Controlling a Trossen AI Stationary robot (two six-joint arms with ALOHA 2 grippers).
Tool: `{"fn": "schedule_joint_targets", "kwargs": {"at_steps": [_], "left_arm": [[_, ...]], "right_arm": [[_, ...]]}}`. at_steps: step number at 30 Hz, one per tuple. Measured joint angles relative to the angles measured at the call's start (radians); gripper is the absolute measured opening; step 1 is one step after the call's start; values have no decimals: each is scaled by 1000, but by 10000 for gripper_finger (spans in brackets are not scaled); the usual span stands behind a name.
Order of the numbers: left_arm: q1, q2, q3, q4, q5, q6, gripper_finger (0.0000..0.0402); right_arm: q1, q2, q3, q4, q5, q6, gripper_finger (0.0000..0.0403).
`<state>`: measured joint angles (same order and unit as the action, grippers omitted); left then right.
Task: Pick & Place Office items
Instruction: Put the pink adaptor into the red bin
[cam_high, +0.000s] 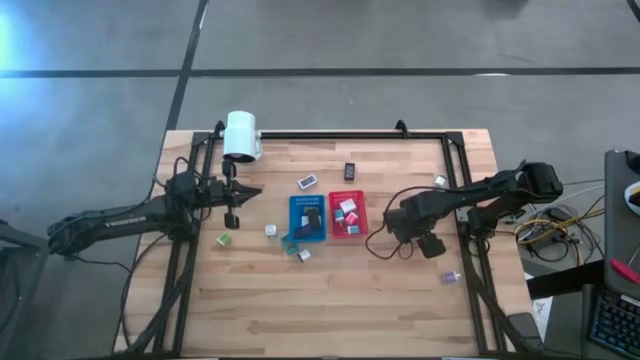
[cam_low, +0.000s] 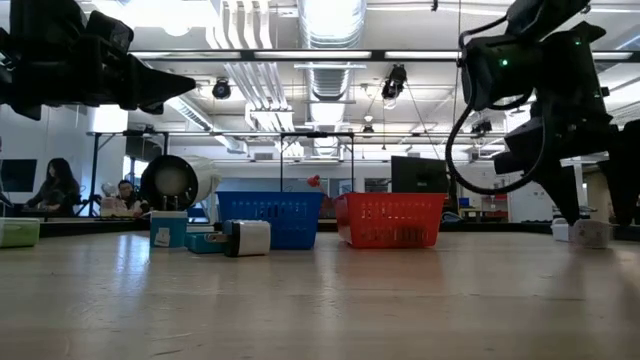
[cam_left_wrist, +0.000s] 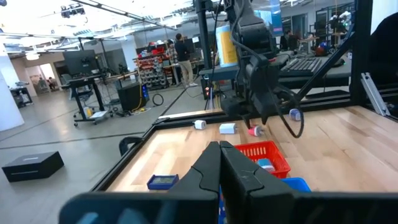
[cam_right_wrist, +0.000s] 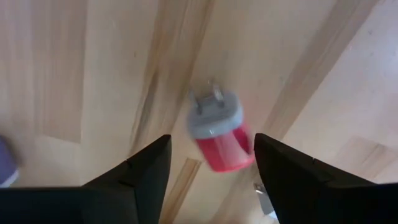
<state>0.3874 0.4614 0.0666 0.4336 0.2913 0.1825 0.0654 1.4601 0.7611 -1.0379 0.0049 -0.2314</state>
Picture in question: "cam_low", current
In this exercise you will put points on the silver air duct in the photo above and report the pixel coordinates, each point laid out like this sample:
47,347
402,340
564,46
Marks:
330,30

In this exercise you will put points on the red desk lamp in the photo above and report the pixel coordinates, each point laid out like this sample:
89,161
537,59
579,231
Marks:
315,181

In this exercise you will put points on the teal flat box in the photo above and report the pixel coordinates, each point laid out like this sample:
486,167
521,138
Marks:
200,243

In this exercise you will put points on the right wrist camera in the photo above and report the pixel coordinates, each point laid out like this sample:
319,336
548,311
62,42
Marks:
520,145

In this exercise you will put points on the red plastic basket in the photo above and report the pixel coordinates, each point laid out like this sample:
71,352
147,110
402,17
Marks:
390,215

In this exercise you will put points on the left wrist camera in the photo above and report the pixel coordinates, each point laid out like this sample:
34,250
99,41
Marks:
110,32

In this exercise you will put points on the blue plastic basket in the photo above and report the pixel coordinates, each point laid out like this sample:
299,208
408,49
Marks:
290,220

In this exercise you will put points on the black background rig frame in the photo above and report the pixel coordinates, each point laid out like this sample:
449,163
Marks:
95,170

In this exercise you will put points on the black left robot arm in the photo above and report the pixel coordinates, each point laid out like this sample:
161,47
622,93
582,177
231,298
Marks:
25,60

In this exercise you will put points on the black overhead camera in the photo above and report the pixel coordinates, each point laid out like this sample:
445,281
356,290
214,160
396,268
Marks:
395,82

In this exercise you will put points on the black aluminium rig frame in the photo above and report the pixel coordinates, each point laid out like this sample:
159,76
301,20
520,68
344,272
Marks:
530,228

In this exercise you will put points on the white wall charger cube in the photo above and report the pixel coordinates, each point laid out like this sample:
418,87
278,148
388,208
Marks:
250,238

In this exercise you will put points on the white cup far right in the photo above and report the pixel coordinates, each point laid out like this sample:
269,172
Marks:
560,232

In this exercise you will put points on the green charger cube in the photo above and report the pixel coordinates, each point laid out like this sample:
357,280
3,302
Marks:
20,234

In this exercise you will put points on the white cube with dotted face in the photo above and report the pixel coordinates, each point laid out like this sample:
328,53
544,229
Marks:
592,235

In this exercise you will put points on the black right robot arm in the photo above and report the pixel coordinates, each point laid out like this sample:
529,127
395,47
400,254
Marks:
500,75

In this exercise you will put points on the black ceiling spotlight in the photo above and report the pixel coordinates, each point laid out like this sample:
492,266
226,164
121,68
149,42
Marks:
221,90
482,127

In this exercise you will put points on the white shelf with items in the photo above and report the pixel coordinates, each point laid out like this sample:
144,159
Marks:
492,207

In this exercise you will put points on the blue white carton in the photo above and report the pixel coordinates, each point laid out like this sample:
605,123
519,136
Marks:
169,230

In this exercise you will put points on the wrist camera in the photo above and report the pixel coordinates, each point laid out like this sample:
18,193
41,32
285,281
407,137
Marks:
110,32
520,145

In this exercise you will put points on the black wall monitor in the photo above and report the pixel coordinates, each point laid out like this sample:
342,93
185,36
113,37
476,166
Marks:
17,175

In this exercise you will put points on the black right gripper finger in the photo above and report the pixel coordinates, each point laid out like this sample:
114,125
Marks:
625,175
562,195

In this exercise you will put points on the person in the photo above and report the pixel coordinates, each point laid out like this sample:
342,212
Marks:
57,192
127,192

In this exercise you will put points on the white cylindrical projector on stand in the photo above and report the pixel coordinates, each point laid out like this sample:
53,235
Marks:
175,181

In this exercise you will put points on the white pillar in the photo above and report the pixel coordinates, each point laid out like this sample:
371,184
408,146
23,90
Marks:
530,205

